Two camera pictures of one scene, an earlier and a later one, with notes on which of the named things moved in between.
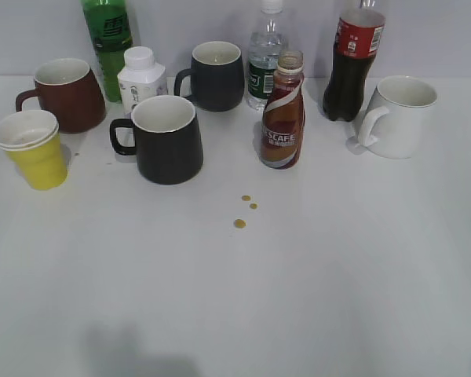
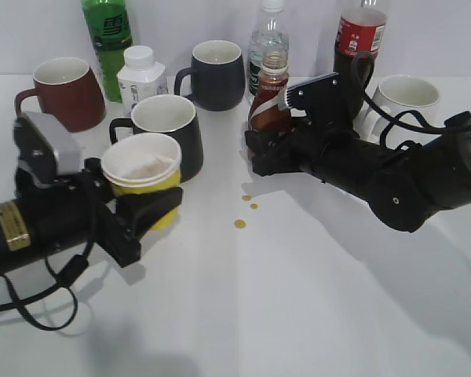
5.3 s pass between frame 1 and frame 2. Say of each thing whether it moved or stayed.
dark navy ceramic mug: stayed
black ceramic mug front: stayed
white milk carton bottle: stayed
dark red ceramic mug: stayed
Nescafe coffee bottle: moved
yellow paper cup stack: moved
